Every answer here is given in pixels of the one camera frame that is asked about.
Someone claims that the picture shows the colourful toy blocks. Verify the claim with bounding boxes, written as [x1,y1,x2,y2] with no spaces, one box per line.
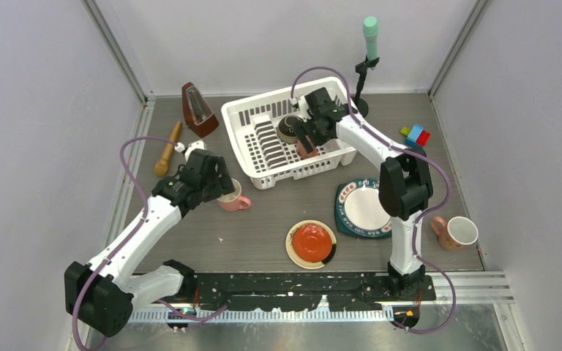
[400,124,431,148]

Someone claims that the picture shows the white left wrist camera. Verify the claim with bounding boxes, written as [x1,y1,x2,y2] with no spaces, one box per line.
[173,139,208,160]

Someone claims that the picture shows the large pink mug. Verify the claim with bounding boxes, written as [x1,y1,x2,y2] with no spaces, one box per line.
[217,178,252,212]

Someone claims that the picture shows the white plastic dish rack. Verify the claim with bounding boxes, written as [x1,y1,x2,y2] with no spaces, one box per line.
[221,87,356,190]

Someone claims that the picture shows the mint green microphone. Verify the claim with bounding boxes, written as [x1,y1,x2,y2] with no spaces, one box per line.
[362,16,379,61]

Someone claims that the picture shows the black patterned ceramic bowl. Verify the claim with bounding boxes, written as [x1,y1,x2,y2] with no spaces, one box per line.
[276,114,304,144]

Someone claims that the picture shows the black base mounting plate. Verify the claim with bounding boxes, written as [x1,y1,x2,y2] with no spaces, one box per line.
[166,272,436,312]

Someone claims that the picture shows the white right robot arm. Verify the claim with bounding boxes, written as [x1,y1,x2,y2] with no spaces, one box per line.
[291,88,433,301]

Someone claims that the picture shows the red and cream saucer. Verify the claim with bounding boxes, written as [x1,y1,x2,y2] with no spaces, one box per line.
[285,220,337,270]

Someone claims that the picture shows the black microphone stand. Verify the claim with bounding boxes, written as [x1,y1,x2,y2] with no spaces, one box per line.
[353,56,380,117]

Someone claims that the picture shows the teal square plate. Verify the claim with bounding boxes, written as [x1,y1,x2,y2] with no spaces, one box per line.
[334,178,394,240]

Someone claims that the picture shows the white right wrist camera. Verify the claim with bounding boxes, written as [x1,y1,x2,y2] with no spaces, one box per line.
[289,95,309,112]

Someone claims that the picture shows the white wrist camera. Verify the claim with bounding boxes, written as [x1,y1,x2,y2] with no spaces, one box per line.
[173,139,208,160]
[289,95,309,112]

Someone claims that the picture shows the brown wooden metronome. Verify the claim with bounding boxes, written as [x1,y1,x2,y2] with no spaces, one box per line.
[181,82,219,138]

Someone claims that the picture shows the slotted white cable duct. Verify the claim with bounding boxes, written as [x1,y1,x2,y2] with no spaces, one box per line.
[129,306,394,323]

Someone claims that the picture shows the white round plate with lettering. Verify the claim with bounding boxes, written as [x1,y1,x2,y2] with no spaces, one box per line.
[339,179,392,235]

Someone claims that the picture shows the small pink cup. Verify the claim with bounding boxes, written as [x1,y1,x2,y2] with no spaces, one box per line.
[296,139,319,159]

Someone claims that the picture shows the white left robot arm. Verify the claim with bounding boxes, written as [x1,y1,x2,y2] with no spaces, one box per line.
[64,147,235,337]

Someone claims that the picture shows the wooden pestle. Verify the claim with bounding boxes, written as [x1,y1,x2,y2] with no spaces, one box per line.
[153,121,183,178]

